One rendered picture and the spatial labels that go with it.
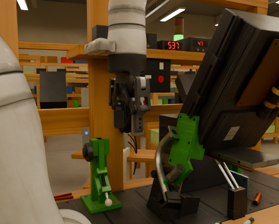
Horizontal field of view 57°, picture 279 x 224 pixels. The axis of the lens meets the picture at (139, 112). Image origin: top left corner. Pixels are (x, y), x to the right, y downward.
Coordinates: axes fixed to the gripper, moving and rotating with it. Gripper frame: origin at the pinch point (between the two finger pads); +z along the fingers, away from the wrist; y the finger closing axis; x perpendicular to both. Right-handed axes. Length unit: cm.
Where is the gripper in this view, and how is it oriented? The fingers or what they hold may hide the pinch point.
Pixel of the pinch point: (127, 128)
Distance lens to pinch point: 51.1
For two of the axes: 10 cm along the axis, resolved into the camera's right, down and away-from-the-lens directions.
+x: -9.0, 0.4, -4.4
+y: -4.4, -0.9, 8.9
